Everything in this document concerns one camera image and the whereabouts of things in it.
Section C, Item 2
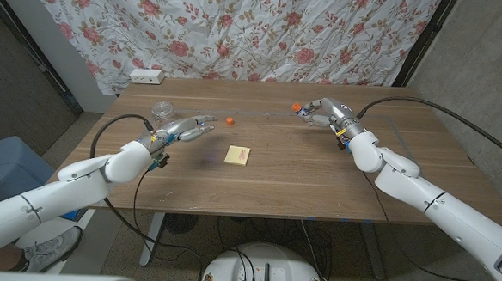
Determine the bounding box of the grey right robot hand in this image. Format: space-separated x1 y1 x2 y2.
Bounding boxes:
296 95 369 142

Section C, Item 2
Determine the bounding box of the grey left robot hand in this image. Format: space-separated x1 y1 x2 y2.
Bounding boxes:
140 112 217 157

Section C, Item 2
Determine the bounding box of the orange white glue stick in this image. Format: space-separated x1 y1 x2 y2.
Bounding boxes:
291 101 310 119

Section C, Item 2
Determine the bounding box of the yellow sticky note pad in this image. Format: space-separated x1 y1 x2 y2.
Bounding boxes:
223 144 252 167

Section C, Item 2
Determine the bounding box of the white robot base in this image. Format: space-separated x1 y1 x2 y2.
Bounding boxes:
199 240 328 281

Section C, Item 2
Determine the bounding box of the clear glass jar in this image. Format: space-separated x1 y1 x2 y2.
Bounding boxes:
150 100 177 127

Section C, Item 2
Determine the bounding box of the white power strip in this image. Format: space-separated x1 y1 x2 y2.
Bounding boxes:
128 67 166 86

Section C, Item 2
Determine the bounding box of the black round floor fan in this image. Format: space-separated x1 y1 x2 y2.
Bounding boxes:
162 212 199 236

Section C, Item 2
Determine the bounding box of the white table leg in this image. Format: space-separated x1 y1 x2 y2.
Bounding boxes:
138 211 167 269

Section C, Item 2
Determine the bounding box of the black backdrop pole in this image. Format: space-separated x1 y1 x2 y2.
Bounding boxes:
391 0 460 91

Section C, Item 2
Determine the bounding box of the floral printed backdrop cloth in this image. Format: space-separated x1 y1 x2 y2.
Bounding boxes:
12 0 444 113

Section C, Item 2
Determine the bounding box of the grey sneaker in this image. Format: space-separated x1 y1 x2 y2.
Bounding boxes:
15 222 85 276

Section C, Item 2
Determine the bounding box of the blue grey bin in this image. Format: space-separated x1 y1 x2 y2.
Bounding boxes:
0 134 59 213

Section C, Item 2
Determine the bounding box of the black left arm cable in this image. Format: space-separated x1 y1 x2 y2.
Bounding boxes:
83 112 211 281

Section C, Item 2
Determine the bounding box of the thin black cable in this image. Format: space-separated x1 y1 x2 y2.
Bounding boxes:
356 170 502 281

